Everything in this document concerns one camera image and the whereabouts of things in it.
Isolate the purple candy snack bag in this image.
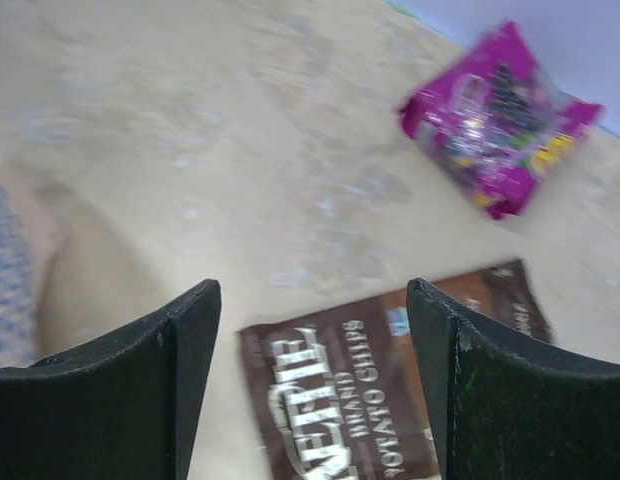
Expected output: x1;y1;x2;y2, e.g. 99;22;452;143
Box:
398;21;604;220

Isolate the brown sea salt chips bag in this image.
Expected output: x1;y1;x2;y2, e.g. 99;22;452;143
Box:
238;258;554;480

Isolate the blue checkered paper bag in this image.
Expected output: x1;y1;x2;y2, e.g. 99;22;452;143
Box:
0;166;40;368

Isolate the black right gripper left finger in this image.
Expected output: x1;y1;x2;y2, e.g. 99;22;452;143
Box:
0;279;221;479

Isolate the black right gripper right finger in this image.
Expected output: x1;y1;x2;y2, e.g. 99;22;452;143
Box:
407;279;620;479

